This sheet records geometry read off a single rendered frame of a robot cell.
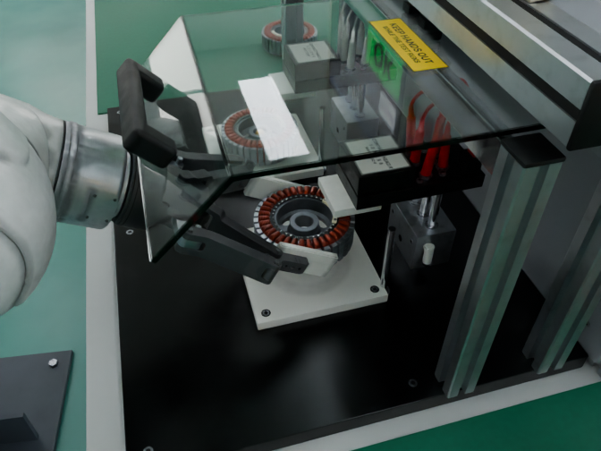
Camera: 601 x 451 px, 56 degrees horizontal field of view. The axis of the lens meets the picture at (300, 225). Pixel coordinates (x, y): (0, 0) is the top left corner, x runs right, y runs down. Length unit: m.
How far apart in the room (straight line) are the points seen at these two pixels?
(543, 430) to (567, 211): 0.22
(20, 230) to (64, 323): 1.41
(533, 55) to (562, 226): 0.29
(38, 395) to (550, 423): 1.25
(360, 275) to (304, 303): 0.08
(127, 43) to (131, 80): 0.84
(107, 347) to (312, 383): 0.23
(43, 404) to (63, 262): 0.50
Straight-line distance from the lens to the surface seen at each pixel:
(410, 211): 0.68
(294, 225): 0.62
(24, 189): 0.34
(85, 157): 0.51
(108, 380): 0.64
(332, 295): 0.64
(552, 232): 0.67
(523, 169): 0.39
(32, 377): 1.63
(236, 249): 0.52
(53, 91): 2.80
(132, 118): 0.40
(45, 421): 1.54
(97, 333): 0.69
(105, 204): 0.52
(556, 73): 0.38
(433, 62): 0.46
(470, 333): 0.51
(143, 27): 1.35
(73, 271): 1.85
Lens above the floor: 1.27
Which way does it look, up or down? 43 degrees down
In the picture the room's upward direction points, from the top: straight up
